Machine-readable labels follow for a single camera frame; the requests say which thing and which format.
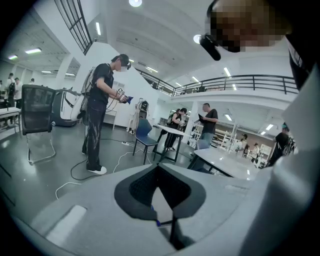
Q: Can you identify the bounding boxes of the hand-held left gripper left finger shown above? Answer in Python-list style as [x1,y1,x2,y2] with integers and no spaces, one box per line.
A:
[29,164,180,256]

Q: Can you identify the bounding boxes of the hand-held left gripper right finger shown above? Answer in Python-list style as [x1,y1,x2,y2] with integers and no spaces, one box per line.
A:
[157,163,255,242]

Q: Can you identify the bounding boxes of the blue microfibre cloth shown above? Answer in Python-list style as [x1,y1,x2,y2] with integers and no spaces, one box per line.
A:
[149,204,161,227]

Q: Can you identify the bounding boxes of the blue plastic chair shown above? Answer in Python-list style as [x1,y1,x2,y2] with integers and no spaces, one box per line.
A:
[132,117,160,166]

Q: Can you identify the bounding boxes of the black mesh office chair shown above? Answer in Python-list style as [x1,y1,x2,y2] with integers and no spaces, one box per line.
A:
[20,83,57,166]

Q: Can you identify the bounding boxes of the white rectangular table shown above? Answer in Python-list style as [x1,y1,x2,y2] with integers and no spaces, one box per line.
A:
[186,146,261,181]
[0,106,23,134]

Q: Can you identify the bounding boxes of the white storage shelves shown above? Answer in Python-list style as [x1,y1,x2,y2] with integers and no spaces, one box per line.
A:
[214,124,239,154]

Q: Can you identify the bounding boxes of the white service robot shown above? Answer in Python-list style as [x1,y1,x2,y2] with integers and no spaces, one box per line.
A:
[51,88,83,128]

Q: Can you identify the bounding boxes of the white stand with backpack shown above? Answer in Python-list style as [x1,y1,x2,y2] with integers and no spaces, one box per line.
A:
[126,97,150,136]

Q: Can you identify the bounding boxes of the black mezzanine railing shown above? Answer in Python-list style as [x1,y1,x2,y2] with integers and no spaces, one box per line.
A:
[135,68,300,98]

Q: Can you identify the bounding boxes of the person's black top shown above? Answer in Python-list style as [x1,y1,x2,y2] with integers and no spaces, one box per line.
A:
[284,33,315,91]

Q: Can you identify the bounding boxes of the ceiling strip lights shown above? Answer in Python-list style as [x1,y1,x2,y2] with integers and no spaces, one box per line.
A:
[7,21,275,136]

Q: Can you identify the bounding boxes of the black window grille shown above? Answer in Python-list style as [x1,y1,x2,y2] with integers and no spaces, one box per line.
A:
[54,0,94,56]

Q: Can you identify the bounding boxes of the person's head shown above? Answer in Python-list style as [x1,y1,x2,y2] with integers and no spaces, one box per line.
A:
[206,0,294,54]

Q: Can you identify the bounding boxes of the white floor cable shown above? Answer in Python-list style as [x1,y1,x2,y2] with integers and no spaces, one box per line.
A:
[111,146,152,174]
[54,181,84,201]

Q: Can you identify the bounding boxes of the black floor cable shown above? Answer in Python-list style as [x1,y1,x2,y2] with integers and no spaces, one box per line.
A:
[70,138,109,181]

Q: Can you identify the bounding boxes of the white table black frame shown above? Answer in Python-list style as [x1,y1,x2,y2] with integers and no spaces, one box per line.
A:
[151,123,193,164]

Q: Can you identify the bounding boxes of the black head-worn camera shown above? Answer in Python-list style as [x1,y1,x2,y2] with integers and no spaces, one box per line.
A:
[198,34,223,62]

